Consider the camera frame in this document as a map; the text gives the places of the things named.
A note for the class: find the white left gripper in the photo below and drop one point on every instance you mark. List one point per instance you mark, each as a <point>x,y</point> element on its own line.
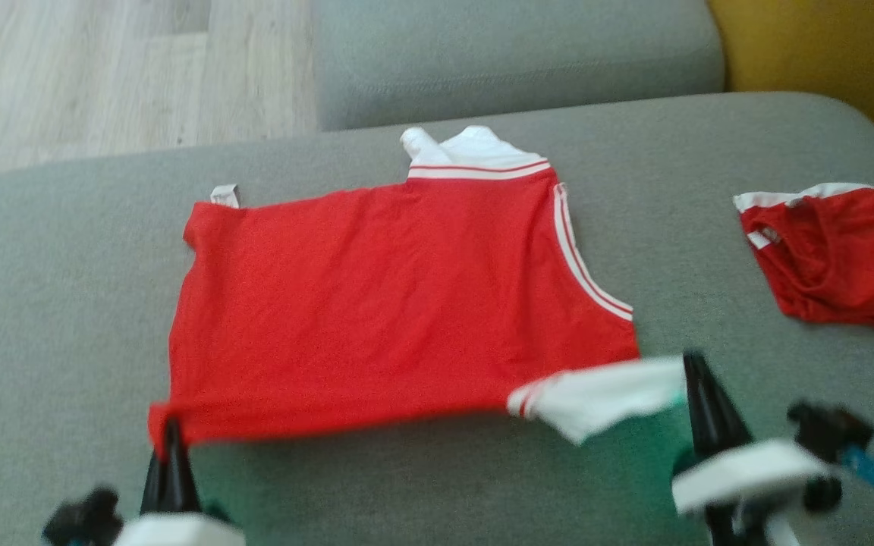
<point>179,531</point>

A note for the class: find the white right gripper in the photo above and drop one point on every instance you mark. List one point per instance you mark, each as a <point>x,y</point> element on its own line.
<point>748,474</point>

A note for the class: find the red shorts with white trim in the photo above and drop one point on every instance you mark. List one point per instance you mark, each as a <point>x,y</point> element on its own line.
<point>839,258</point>

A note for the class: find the red shirt with white sleeves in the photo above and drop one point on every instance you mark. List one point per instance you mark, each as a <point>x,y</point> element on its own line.
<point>369,303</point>

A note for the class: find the grey fabric sofa seat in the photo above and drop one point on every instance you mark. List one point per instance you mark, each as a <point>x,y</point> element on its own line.
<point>65,318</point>

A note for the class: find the yellow cushion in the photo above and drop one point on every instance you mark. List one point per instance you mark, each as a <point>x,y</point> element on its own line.
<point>824,53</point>

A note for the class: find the grey sofa side section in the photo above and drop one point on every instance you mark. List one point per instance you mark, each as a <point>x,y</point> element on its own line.
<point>513,61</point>

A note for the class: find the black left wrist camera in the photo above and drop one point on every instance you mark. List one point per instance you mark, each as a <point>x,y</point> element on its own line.
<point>84,519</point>

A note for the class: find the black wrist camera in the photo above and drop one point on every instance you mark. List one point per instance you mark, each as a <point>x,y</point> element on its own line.
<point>831,436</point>
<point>84,519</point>

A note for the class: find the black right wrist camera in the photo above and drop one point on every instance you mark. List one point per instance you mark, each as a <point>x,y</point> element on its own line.
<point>831,436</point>

